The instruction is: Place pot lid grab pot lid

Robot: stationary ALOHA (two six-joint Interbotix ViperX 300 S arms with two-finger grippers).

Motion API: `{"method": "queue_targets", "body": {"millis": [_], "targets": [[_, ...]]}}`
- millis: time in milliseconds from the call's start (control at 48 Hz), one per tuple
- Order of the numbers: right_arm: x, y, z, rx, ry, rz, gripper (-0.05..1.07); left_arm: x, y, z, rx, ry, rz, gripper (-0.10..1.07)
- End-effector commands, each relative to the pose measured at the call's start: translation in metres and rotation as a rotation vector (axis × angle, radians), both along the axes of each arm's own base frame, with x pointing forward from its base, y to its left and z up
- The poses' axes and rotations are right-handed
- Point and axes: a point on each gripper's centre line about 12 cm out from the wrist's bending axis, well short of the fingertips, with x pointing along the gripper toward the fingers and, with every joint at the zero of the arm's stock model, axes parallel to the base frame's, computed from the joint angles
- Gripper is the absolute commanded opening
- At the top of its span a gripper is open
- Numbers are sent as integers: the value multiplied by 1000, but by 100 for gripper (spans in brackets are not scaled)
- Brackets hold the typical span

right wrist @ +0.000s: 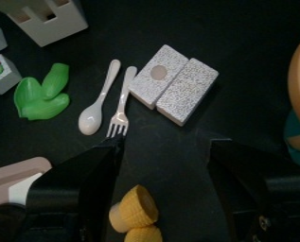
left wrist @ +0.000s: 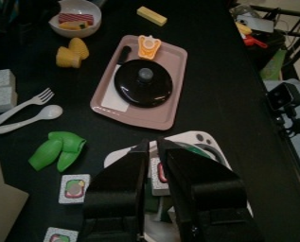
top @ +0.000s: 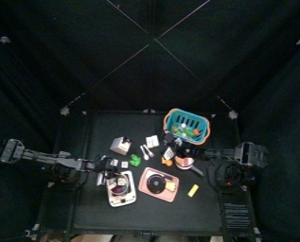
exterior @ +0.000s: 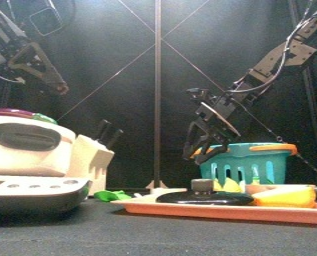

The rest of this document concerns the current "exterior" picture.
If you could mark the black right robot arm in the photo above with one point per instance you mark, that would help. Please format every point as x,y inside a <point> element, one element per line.
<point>283,56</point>

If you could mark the black pot lid with knob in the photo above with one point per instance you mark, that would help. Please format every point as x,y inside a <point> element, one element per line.
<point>203,196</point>

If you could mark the purple toy lid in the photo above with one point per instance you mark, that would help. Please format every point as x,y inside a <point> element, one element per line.
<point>9,112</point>

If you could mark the yellow toy fruit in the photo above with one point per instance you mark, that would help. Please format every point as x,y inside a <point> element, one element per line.
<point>230,186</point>

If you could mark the green toy vegetable piece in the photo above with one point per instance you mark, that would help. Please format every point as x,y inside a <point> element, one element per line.
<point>44,118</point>

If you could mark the pink toy plate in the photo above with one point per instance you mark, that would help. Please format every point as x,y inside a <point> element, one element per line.
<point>262,188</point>

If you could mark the pink plastic tray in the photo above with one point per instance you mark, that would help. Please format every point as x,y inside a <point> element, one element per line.
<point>219,211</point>

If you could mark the yellow toy cheese wedge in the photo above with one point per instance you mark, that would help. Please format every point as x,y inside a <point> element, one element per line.
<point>286,196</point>

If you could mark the white kitchen appliance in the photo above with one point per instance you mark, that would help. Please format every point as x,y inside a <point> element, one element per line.
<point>29,146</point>

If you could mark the beige toy knife block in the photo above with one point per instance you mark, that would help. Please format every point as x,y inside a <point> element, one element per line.
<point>92,160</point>

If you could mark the green toy leaf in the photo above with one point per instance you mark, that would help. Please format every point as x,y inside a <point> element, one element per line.
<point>112,195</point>

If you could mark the white and black toy stove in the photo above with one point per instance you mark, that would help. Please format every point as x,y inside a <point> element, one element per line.
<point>36,193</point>

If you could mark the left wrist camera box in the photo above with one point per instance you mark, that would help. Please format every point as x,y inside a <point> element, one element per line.
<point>45,18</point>

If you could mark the vertical metal frame pole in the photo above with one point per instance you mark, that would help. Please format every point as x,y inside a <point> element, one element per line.
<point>157,100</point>

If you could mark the slanted black frame post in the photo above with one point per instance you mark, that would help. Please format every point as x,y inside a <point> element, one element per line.
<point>310,100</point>

